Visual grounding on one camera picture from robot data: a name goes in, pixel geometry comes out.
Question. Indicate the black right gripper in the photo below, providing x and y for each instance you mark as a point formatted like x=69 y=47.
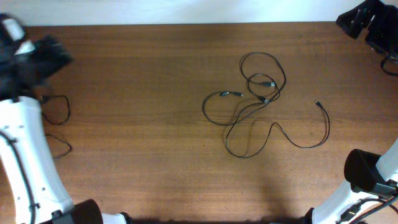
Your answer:
x=382 y=15

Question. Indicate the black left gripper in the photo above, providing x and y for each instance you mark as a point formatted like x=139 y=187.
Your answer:
x=50 y=58

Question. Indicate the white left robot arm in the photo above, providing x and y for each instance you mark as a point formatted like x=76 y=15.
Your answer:
x=39 y=194

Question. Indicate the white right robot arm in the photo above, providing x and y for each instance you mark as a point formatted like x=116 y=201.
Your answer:
x=370 y=182

